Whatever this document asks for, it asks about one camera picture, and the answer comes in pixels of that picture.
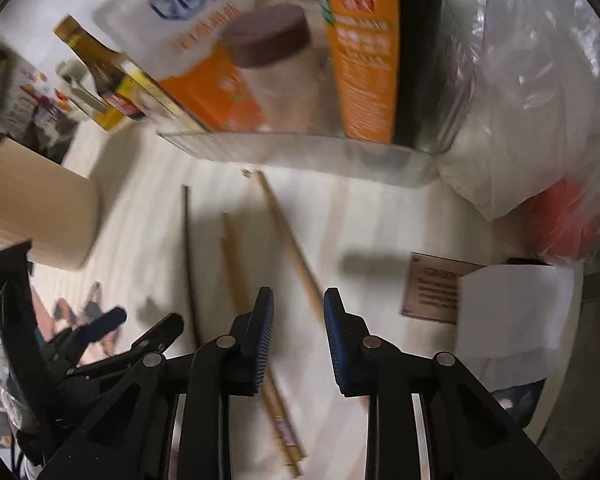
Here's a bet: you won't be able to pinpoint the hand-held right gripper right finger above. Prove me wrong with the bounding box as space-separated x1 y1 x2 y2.
323 286 561 480

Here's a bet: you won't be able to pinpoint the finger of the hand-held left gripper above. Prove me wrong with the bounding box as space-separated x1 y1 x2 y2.
44 307 129 363
68 312 185 377

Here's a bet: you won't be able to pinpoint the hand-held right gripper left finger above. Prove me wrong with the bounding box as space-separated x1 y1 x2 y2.
37 286 277 480

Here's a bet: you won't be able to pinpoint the black chopstick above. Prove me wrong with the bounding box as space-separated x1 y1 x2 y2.
181 185 201 350

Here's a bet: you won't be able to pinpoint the printed bamboo chopstick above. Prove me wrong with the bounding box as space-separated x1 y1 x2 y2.
221 212 308 478

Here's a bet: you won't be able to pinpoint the plain bamboo chopstick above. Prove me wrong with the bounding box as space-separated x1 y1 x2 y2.
254 170 325 308

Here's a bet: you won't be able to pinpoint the beige ribbed utensil holder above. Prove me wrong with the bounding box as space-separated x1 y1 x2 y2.
0 137 100 268

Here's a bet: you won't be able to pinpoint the brown card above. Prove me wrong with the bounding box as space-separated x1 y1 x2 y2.
399 252 486 323

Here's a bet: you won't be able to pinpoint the white paper sheet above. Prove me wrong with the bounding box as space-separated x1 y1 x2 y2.
452 262 576 358

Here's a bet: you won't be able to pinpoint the clear plastic organizer tray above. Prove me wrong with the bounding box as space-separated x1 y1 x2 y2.
157 127 445 188

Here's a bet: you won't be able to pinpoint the white lump in bag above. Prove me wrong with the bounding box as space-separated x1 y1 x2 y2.
440 125 541 221

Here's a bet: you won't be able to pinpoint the glass oil dispenser bottle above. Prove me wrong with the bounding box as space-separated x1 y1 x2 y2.
57 57 105 116

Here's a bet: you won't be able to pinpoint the red tomato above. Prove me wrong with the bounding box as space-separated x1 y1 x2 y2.
527 177 598 261

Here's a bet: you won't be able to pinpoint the dark bottle with yellow cap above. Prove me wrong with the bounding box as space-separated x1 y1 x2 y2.
54 15 148 131

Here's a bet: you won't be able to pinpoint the soy sauce bottle orange label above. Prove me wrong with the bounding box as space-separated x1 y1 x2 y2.
310 0 448 148

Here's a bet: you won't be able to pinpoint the jar with brown lid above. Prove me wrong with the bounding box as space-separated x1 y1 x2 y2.
222 4 331 133

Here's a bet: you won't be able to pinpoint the white and orange salt bag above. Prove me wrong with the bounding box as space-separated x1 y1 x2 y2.
92 0 271 133

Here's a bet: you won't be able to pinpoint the large clear plastic bag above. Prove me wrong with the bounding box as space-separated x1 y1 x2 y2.
437 0 600 266

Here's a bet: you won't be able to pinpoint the colourful wall stickers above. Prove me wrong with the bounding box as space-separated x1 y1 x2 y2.
10 60 75 126

